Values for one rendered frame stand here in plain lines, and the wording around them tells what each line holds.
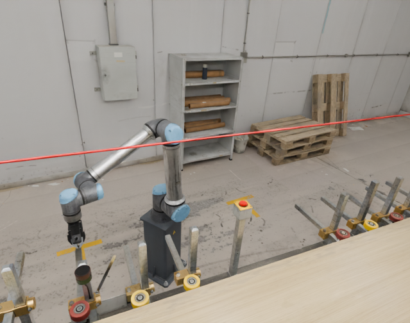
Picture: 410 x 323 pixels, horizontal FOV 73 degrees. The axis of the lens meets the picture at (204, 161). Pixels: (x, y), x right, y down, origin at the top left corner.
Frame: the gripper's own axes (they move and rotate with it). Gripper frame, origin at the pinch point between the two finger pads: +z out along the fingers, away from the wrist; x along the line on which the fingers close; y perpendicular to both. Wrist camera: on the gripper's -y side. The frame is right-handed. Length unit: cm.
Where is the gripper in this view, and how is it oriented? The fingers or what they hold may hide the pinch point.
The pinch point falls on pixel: (78, 247)
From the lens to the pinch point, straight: 181.8
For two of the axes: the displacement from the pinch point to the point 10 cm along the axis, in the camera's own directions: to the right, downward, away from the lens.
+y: -3.9, -4.6, 8.0
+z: -0.6, 8.8, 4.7
